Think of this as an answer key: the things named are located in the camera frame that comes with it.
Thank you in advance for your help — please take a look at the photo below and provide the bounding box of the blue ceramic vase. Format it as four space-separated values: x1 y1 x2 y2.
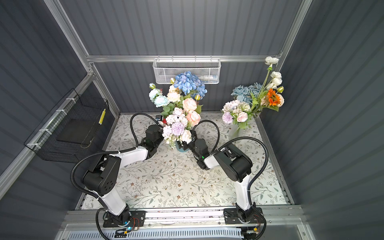
176 141 190 153

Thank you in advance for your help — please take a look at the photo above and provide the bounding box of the mixed pastel flower bunch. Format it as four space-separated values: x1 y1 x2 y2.
162 108 192 149

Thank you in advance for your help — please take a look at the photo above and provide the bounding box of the clear ribbed glass vase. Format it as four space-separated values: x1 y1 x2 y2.
229 124 244 140

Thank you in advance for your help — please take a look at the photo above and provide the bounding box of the pale blue white flower stem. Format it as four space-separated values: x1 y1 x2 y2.
149 83 171 117

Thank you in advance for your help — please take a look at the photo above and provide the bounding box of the blue hydrangea flower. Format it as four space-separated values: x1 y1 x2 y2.
173 71 208 100

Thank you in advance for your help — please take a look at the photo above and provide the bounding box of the blue rose bouquet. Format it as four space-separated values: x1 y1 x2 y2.
231 83 262 105

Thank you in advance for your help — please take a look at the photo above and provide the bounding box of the peach rose stem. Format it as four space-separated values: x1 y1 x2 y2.
261 89 285 108

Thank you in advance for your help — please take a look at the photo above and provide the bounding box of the orange gerbera flower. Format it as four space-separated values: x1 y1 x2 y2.
266 89 281 112

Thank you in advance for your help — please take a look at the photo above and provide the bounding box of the white ranunculus stem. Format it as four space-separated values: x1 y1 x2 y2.
251 57 284 113

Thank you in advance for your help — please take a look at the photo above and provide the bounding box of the cream rose stem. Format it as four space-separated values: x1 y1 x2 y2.
167 78 181 103

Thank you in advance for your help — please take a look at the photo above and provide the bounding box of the pink peony stem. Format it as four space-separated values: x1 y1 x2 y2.
183 98 201 126

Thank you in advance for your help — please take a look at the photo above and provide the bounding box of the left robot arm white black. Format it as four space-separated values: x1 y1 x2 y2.
82 125 164 227

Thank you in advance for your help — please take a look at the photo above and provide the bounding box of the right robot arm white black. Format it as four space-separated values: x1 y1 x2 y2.
187 138 253 223

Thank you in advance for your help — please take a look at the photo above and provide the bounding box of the marker pen in basket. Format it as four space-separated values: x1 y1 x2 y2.
199 75 219 84

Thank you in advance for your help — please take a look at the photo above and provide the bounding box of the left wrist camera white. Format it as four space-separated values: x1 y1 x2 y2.
155 115 164 127

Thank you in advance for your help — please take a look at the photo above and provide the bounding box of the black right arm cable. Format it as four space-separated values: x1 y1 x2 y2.
191 119 269 240

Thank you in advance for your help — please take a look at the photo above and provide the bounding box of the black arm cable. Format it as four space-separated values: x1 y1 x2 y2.
191 119 269 240
69 112 160 240

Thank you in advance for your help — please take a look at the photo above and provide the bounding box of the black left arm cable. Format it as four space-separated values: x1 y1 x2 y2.
69 112 160 240

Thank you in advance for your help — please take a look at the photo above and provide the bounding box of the black wire basket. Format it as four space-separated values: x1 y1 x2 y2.
24 91 110 163

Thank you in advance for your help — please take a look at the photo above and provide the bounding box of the white wire mesh basket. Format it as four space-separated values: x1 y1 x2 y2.
153 58 222 84

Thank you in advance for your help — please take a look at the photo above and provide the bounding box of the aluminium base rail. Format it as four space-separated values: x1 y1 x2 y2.
56 205 315 240

